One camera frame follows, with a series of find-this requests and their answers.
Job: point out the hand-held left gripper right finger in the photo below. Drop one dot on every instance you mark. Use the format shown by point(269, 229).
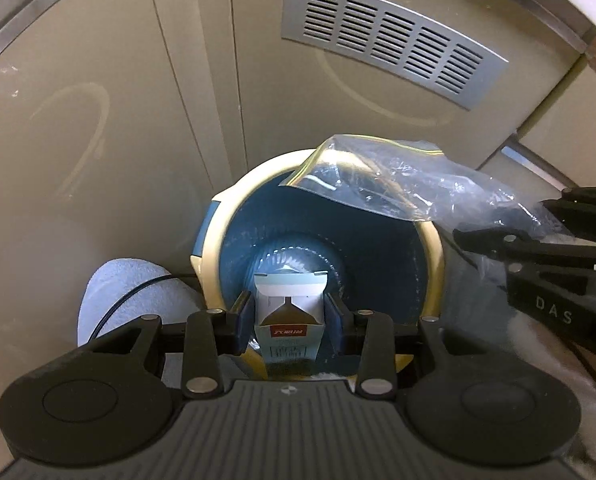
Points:
point(335, 322)

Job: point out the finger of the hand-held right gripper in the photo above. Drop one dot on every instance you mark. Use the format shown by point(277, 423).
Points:
point(528, 246)
point(588, 207)

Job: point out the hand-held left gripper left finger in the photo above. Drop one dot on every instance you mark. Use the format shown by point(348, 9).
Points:
point(245, 324)

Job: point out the small pale blue carton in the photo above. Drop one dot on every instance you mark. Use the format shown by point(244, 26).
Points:
point(288, 310)

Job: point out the blue bin with cream rim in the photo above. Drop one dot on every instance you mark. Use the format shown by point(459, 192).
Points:
point(378, 260)

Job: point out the clear plastic zip bag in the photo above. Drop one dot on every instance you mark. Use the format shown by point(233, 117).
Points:
point(378, 180)

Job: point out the white cloth bundle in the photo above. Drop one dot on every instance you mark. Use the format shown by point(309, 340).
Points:
point(127, 285)

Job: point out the grey slotted vent grille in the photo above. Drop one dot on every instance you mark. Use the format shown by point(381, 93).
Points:
point(393, 35)

